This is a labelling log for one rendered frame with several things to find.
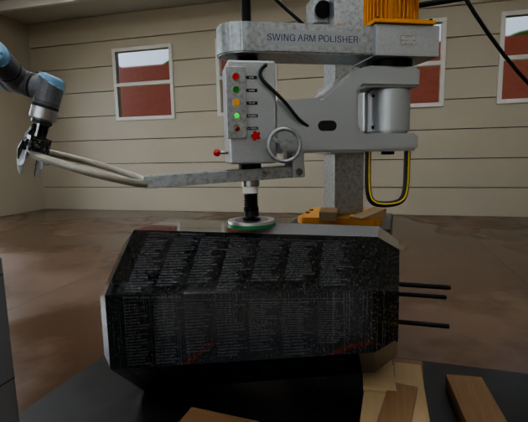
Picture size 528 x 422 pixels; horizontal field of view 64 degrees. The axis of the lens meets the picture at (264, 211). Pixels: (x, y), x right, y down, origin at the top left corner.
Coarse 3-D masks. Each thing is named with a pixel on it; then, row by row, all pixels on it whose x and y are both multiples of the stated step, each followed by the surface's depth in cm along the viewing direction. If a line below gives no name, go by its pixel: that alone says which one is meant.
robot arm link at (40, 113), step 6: (30, 108) 153; (36, 108) 151; (42, 108) 151; (30, 114) 152; (36, 114) 151; (42, 114) 152; (48, 114) 153; (54, 114) 155; (42, 120) 153; (48, 120) 153; (54, 120) 156
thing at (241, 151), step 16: (240, 64) 170; (256, 64) 171; (272, 64) 172; (224, 80) 182; (256, 80) 172; (272, 80) 173; (224, 96) 185; (256, 96) 173; (272, 96) 174; (224, 112) 189; (256, 112) 174; (272, 112) 175; (224, 128) 192; (272, 128) 176; (240, 144) 174; (256, 144) 176; (272, 144) 177; (240, 160) 175; (256, 160) 176; (272, 160) 178
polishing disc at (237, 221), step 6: (258, 216) 199; (264, 216) 199; (228, 222) 188; (234, 222) 184; (240, 222) 184; (246, 222) 183; (252, 222) 183; (258, 222) 183; (264, 222) 182; (270, 222) 184
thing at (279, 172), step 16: (160, 176) 174; (176, 176) 176; (192, 176) 177; (208, 176) 178; (224, 176) 180; (240, 176) 181; (256, 176) 182; (272, 176) 184; (288, 176) 185; (304, 176) 186
